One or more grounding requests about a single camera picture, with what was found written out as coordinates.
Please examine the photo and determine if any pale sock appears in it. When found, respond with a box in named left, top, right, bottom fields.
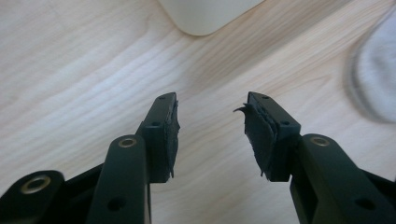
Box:
left=344, top=8, right=396, bottom=124

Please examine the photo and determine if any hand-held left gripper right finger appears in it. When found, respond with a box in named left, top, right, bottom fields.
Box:
left=233, top=91, right=302, bottom=183

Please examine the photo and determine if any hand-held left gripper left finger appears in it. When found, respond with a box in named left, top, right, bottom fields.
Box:
left=135, top=91, right=181, bottom=184

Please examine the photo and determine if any white compartment box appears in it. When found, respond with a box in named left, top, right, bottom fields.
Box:
left=157, top=0, right=265, bottom=36

